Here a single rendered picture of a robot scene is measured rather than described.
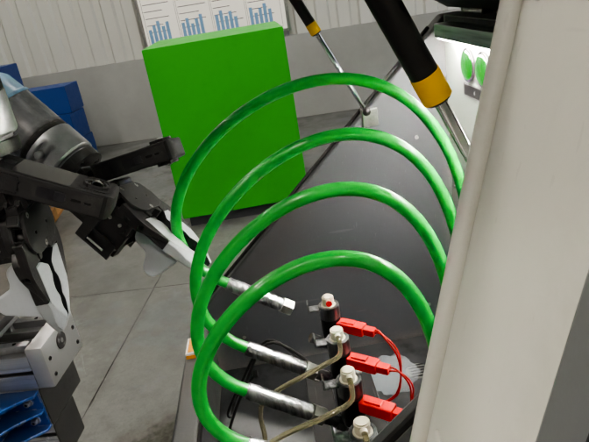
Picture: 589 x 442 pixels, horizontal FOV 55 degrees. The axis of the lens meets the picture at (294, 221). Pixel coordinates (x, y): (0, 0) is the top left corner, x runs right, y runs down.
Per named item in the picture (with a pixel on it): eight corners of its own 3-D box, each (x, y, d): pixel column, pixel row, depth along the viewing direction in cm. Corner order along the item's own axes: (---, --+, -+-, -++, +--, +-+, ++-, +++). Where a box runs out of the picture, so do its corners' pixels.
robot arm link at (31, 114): (9, 98, 79) (8, 56, 72) (68, 149, 79) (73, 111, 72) (-40, 126, 74) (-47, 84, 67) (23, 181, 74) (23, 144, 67)
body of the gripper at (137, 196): (136, 249, 77) (69, 192, 78) (172, 203, 75) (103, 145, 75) (109, 264, 70) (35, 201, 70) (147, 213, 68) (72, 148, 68)
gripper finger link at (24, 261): (43, 290, 59) (15, 216, 56) (60, 288, 59) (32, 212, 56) (27, 314, 55) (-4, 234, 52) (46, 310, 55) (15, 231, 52)
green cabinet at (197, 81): (299, 173, 503) (274, 20, 453) (310, 206, 423) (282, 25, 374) (194, 191, 500) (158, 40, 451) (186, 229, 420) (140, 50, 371)
